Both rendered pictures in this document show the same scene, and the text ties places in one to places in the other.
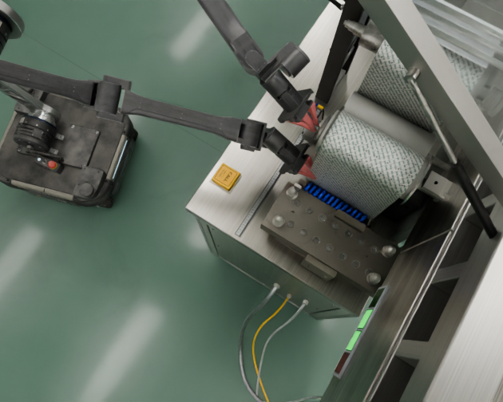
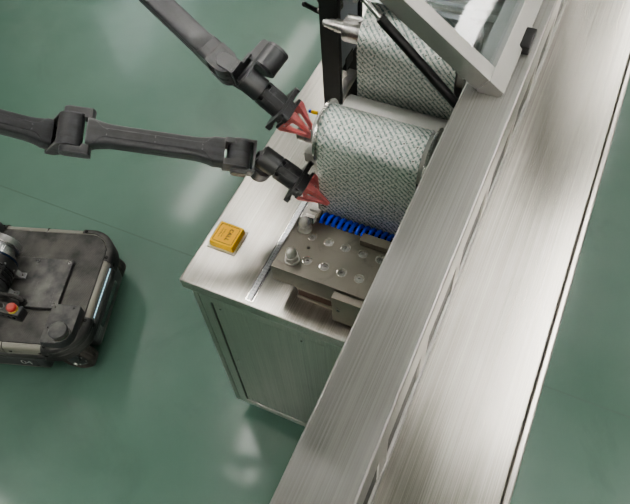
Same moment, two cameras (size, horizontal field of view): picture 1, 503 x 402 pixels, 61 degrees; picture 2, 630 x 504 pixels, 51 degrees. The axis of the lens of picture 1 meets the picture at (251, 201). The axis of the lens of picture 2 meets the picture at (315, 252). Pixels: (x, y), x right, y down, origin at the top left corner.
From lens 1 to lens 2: 0.59 m
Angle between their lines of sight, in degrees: 18
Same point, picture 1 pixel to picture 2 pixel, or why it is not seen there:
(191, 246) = (210, 401)
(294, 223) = (311, 259)
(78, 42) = (43, 175)
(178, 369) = not seen: outside the picture
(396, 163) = (400, 138)
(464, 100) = not seen: outside the picture
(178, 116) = (151, 139)
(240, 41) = (209, 46)
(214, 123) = (194, 144)
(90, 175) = (63, 313)
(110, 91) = (72, 120)
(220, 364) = not seen: outside the picture
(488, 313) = (453, 156)
